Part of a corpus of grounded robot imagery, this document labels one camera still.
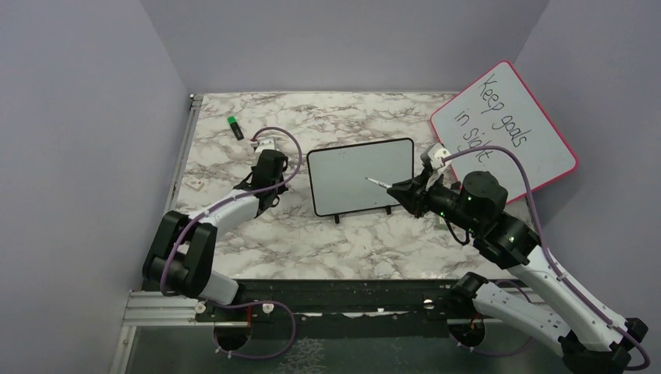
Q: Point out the pink framed written whiteboard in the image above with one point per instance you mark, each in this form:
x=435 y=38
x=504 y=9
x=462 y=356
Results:
x=500 y=123

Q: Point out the green highlighter pen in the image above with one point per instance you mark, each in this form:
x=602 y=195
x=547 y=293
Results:
x=235 y=128

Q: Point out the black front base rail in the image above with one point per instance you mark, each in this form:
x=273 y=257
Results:
x=335 y=309

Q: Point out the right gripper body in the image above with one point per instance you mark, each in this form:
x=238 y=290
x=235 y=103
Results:
x=436 y=199

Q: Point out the aluminium frame rail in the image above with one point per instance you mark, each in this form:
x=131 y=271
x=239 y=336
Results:
x=127 y=333

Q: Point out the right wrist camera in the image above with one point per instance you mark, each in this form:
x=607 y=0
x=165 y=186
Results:
x=432 y=158

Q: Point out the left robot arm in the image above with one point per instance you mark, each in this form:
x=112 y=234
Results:
x=181 y=254

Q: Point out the red whiteboard marker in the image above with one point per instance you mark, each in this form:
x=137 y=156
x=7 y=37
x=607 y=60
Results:
x=378 y=183

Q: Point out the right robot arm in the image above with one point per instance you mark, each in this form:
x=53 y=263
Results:
x=587 y=335

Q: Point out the small white tag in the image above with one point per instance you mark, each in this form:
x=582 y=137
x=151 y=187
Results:
x=195 y=183

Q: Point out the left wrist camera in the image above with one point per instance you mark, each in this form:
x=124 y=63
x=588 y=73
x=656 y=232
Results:
x=265 y=143

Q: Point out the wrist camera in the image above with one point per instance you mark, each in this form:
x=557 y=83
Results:
x=265 y=143
x=432 y=158

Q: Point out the black framed small whiteboard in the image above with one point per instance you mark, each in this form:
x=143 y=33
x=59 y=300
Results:
x=337 y=176

